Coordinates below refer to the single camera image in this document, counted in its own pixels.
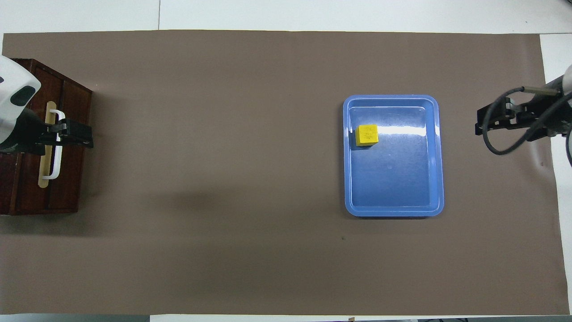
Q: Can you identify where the blue plastic tray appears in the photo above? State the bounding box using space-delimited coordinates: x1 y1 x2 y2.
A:
343 94 445 218

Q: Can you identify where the beige handle backing strip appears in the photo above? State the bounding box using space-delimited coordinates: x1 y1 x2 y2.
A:
38 101 56 188

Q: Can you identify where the dark wooden cabinet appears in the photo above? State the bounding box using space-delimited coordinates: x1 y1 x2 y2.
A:
0 58 93 216

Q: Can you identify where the white drawer handle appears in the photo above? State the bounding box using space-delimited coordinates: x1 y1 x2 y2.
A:
43 109 66 180

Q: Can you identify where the dark wooden drawer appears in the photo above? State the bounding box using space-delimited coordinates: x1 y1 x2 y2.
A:
11 59 64 215

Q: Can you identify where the brown table mat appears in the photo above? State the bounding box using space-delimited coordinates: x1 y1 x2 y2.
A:
2 30 570 316

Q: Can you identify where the right arm black gripper cable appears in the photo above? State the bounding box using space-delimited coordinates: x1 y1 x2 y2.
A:
481 86 572 156

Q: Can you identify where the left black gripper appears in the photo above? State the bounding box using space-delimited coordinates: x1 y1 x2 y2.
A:
0 111 94 155

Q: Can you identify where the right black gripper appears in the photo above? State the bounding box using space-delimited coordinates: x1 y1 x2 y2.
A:
475 92 572 140

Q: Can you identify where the yellow cube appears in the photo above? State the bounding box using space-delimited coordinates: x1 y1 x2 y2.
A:
355 124 380 147

